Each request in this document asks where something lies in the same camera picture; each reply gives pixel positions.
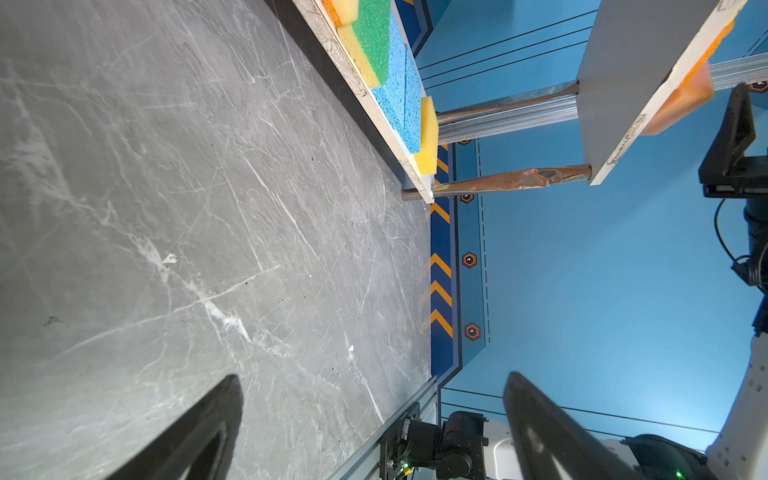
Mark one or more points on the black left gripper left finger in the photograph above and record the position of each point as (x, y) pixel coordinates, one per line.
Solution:
(200, 444)

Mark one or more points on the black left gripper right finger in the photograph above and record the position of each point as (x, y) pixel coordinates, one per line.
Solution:
(549, 444)

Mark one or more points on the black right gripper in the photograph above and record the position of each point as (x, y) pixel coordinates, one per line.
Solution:
(725, 171)

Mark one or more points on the pink sponge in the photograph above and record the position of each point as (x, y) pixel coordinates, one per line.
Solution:
(696, 90)

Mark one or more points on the blue sponge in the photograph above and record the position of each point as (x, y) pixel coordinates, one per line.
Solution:
(410, 129)
(391, 95)

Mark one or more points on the green sponge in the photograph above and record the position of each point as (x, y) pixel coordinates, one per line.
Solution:
(367, 41)

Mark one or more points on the pale yellow sponge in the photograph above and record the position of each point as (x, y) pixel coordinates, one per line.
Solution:
(341, 12)

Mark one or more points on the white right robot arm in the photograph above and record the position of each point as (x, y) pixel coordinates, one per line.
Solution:
(470, 446)

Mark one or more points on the white two-tier shelf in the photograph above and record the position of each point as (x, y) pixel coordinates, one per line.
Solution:
(648, 46)

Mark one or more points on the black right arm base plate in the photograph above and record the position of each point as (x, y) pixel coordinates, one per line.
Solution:
(394, 446)

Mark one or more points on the aluminium front rail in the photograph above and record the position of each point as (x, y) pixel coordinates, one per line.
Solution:
(366, 461)

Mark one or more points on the aluminium corner post right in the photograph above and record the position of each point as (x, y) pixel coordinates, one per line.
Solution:
(568, 101)

